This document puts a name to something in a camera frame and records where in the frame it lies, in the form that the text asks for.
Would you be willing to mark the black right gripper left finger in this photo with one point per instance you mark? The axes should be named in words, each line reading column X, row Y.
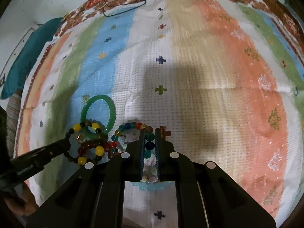
column 126, row 166

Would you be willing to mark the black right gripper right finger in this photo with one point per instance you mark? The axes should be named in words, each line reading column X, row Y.
column 174, row 166

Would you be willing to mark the person's left hand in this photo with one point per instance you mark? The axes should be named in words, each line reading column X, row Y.
column 23, row 202

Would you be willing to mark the grey striped pillow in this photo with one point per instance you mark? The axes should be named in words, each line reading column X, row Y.
column 13, row 110

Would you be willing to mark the green jade bangle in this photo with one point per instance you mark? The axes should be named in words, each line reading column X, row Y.
column 102, row 106

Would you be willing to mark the striped colourful cloth mat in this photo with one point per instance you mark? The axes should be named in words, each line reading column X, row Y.
column 222, row 78

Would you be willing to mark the teal pillow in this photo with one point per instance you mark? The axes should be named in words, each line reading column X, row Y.
column 27, row 58

